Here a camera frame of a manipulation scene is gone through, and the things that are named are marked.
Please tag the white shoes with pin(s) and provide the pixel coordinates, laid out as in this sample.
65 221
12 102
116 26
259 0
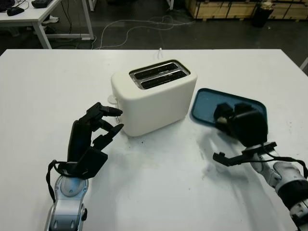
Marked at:
51 19

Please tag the black desktop device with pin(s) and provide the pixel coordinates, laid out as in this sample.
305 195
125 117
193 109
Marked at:
41 3

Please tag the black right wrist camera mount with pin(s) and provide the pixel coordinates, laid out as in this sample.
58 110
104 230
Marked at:
231 160

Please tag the white desk frame legs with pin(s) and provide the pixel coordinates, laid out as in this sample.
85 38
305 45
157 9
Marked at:
91 4

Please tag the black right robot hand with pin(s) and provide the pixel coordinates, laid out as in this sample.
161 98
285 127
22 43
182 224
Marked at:
250 127

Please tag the white office desk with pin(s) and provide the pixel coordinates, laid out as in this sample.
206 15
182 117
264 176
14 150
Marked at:
24 13

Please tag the white bread slice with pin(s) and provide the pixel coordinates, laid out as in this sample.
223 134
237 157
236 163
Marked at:
221 119

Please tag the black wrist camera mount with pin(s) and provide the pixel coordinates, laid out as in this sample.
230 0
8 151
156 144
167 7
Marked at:
231 160
93 161

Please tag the white toaster lever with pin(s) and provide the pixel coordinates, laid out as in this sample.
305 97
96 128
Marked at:
111 98

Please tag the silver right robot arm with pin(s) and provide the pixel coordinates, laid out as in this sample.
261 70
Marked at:
286 173

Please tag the black computer mouse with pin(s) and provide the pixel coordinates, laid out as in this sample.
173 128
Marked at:
15 10

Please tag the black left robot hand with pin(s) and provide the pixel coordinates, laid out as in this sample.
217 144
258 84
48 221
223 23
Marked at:
78 139

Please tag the silver toaster knob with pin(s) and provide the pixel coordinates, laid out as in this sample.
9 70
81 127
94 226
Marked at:
117 119

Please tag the white two-slot toaster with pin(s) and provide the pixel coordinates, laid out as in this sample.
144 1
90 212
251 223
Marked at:
154 108

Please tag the black waste bin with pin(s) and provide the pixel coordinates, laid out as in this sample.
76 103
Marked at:
262 15

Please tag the wooden crate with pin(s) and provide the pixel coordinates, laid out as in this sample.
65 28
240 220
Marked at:
291 10
216 9

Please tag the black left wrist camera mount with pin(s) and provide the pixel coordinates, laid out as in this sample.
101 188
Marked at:
93 161

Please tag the white frame bar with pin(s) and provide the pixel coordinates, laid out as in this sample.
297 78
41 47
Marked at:
305 63

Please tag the blue plastic tray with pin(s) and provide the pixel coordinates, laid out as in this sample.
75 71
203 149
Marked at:
204 108

